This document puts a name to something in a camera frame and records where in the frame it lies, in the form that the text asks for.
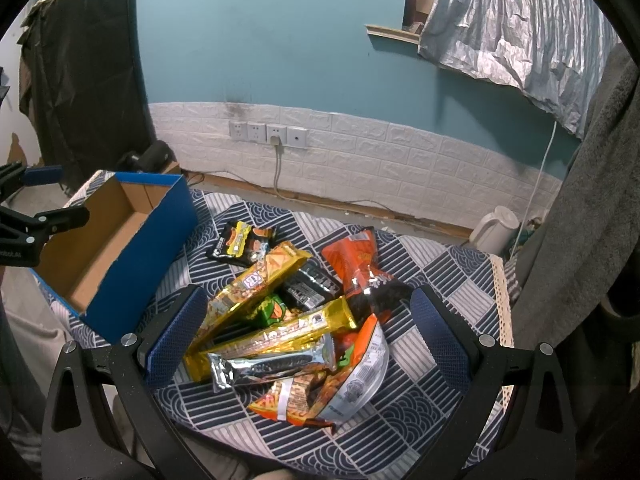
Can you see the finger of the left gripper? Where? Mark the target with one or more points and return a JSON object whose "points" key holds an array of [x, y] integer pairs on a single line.
{"points": [[14, 224], [15, 176]]}

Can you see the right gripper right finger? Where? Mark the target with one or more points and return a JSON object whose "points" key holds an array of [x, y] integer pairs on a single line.
{"points": [[536, 439]]}

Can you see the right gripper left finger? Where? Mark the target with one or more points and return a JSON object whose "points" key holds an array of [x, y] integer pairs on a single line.
{"points": [[79, 437]]}

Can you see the blue cardboard box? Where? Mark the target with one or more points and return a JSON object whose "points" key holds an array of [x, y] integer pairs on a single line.
{"points": [[106, 272]]}

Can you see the silver foil snack bar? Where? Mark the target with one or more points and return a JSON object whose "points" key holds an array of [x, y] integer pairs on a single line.
{"points": [[317, 356]]}

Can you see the green snack bag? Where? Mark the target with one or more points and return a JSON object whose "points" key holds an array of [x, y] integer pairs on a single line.
{"points": [[272, 310]]}

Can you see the orange white-back snack bag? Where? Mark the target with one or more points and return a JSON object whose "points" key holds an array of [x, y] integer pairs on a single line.
{"points": [[352, 387]]}

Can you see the black yellow snack bag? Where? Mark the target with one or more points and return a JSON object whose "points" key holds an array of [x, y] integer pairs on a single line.
{"points": [[241, 244]]}

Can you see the long gold snack pack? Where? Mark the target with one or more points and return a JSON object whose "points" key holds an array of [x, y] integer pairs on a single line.
{"points": [[335, 316], [248, 289]]}

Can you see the orange black chip bag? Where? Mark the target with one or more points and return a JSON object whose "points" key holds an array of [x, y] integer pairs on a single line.
{"points": [[366, 287]]}

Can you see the black white-text snack bag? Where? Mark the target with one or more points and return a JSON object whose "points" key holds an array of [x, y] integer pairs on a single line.
{"points": [[309, 287]]}

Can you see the orange yellow striped snack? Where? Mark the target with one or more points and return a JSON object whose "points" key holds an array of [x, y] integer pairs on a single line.
{"points": [[290, 400]]}

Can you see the black hanging cloth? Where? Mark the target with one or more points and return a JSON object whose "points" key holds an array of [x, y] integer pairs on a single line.
{"points": [[80, 86]]}

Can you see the navy white patterned tablecloth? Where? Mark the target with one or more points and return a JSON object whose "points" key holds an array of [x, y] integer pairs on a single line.
{"points": [[384, 438]]}

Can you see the black round speaker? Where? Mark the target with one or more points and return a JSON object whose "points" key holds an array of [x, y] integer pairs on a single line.
{"points": [[153, 160]]}

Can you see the white electric kettle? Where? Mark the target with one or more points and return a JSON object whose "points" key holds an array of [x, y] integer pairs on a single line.
{"points": [[494, 230]]}

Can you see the grey hanging towel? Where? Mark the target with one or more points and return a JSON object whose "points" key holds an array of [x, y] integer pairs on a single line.
{"points": [[566, 268]]}

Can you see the wooden window sill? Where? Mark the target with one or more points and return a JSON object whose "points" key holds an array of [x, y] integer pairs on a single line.
{"points": [[392, 34]]}

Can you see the silver foil curtain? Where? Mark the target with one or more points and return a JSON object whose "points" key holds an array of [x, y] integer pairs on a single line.
{"points": [[552, 51]]}

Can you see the white wall socket strip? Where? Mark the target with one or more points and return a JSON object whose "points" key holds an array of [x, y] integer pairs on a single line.
{"points": [[293, 137]]}

